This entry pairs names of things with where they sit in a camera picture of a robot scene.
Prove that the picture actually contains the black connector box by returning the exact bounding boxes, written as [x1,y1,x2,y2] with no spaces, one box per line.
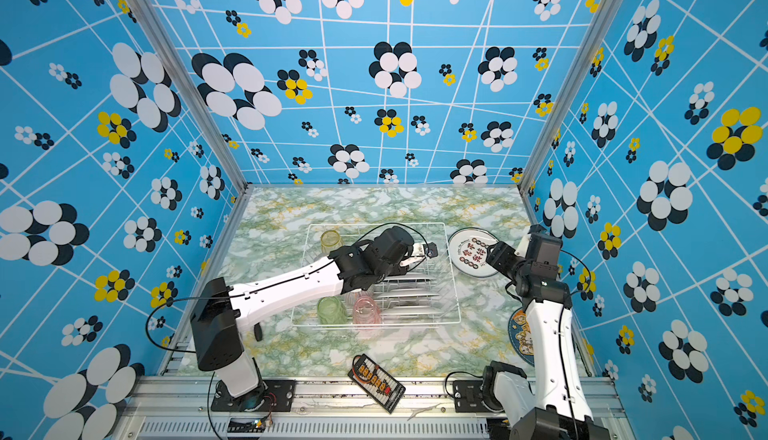
[348,354,406,414]

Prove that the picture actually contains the yellow glass cup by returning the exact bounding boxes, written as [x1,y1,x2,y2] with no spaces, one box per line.
[320,230,343,256]

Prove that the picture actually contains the pink glass cup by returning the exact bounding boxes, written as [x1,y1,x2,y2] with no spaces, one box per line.
[352,295,382,326]

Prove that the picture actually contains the black screwdriver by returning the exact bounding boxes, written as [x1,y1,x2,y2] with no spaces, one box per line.
[253,323,263,342]

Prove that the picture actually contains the round cartoon coaster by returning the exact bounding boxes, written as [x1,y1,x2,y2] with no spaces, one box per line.
[507,308,535,366]

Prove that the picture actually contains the aluminium corner post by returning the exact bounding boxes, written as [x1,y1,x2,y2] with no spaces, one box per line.
[519,0,624,194]
[127,0,248,194]

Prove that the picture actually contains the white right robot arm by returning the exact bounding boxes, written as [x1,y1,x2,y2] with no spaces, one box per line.
[482,226,611,439]

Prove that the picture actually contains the aluminium corner post right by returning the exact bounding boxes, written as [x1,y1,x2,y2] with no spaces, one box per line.
[519,0,624,194]

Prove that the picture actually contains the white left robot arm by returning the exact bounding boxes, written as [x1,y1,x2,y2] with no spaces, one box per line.
[189,223,438,400]

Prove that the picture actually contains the aluminium front rail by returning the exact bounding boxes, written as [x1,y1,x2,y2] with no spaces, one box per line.
[113,376,637,440]

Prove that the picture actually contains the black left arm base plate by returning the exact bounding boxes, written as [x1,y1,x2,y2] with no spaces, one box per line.
[210,379,297,413]

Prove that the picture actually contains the aluminium corner post left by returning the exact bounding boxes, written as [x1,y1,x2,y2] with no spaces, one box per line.
[127,0,248,194]

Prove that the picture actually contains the white wire dish rack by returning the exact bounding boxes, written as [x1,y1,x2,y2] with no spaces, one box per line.
[290,222,461,330]

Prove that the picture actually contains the white plate red characters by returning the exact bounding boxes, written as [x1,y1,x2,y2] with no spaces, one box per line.
[448,228,498,278]

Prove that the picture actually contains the green glass cup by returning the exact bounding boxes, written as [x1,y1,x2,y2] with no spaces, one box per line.
[316,296,349,326]

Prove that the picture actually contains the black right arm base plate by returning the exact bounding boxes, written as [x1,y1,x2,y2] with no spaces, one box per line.
[448,379,494,414]

